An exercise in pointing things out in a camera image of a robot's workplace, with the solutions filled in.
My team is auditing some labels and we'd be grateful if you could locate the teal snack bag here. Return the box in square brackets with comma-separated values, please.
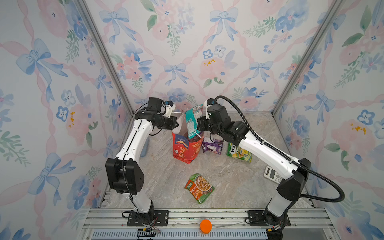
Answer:
[185, 104, 203, 140]

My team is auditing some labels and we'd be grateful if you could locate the purple snack packet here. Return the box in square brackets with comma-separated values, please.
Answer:
[202, 135, 224, 155]

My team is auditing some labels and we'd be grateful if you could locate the green Fox's tea candy bag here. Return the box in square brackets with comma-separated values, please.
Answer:
[227, 143, 253, 163]

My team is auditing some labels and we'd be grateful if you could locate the red paper gift bag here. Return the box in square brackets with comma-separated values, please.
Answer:
[172, 114, 204, 164]

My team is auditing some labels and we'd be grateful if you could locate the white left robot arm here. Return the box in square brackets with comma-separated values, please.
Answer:
[105, 97, 179, 216]

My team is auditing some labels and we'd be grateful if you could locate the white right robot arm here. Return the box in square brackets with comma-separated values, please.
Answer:
[198, 99, 308, 226]

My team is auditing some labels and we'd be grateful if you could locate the orange green noodle packet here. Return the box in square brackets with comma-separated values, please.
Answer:
[185, 174, 215, 204]

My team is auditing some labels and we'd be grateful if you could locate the white calculator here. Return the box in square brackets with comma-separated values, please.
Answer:
[264, 166, 282, 184]

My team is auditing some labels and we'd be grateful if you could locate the orange round button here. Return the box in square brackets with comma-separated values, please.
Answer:
[200, 219, 212, 234]

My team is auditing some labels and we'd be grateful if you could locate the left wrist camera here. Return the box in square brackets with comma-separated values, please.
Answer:
[164, 101, 176, 118]

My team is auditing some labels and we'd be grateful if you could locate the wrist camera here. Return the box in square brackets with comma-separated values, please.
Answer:
[204, 98, 215, 120]
[164, 101, 176, 118]

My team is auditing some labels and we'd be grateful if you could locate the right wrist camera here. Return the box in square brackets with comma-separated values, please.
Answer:
[204, 98, 215, 120]

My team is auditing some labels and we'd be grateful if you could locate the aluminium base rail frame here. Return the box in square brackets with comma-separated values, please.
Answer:
[78, 209, 341, 240]

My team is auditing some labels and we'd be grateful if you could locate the aluminium corner post left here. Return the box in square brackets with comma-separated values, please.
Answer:
[74, 0, 134, 116]

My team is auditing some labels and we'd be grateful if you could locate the aluminium corner post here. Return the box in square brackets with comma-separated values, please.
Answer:
[74, 0, 134, 116]
[271, 0, 345, 117]

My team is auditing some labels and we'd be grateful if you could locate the black corrugated cable conduit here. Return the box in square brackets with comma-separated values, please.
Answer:
[214, 95, 346, 203]

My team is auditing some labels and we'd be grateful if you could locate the aluminium corner post right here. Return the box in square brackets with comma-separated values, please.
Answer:
[271, 0, 345, 117]

